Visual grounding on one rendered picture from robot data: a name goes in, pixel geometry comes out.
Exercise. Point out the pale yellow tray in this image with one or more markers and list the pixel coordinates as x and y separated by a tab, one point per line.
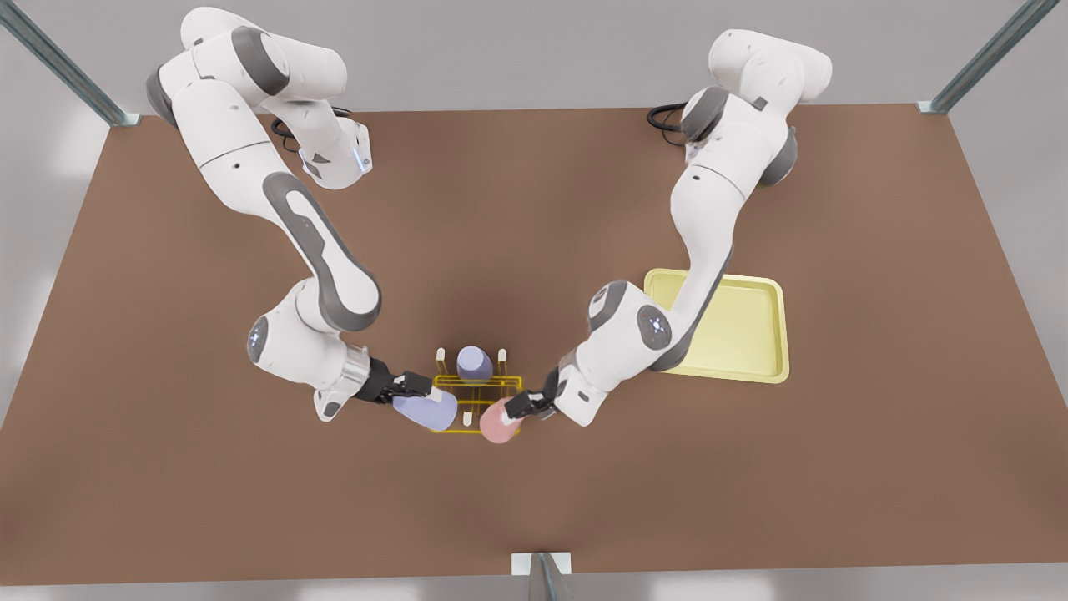
743	330

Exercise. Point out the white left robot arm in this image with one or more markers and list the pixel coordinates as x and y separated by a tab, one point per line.
709	217

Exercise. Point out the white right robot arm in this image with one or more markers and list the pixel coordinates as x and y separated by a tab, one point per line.
250	167

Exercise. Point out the silver frame post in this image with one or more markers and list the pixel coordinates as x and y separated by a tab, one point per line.
62	63
984	58
544	576

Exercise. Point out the lavender cup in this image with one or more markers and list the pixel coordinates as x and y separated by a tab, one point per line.
474	364
427	409

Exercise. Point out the pink cup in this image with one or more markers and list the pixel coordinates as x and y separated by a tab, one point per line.
498	426

